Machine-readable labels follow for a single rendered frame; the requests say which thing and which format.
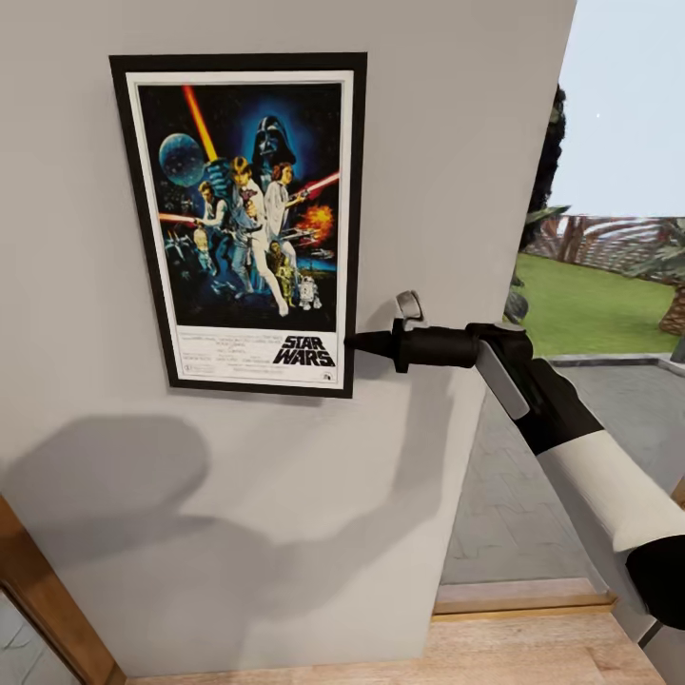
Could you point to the fixed window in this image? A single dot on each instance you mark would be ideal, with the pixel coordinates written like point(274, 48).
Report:
point(599, 286)

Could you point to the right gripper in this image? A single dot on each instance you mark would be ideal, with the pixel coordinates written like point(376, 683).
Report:
point(426, 346)

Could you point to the poster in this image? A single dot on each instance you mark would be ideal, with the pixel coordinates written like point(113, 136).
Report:
point(247, 176)

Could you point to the door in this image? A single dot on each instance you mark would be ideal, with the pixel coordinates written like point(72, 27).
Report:
point(44, 637)

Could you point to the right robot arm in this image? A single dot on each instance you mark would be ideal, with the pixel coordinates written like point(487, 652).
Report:
point(632, 531)

